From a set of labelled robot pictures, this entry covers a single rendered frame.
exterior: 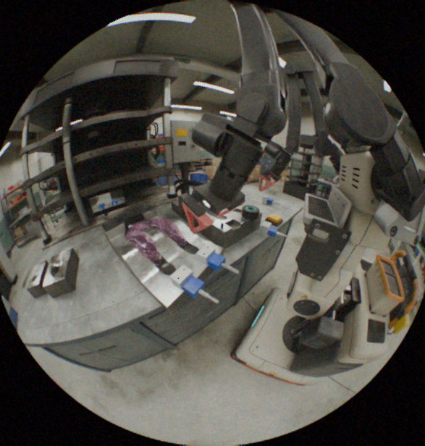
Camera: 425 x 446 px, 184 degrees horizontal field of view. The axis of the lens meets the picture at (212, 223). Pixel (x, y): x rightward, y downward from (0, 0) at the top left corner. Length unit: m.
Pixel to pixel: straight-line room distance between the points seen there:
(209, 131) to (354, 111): 0.20
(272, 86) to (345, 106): 0.09
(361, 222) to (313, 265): 0.16
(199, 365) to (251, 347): 0.43
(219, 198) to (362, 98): 0.26
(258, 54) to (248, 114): 0.12
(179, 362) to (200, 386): 0.25
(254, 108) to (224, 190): 0.13
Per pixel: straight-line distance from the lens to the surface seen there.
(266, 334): 0.94
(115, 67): 1.24
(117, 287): 0.50
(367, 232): 0.41
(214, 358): 1.15
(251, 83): 0.22
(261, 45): 0.27
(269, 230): 0.61
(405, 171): 0.22
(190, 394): 1.20
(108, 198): 1.10
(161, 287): 0.37
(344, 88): 0.19
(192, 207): 0.22
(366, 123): 0.18
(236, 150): 0.20
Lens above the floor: 1.15
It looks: 31 degrees down
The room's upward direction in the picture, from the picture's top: straight up
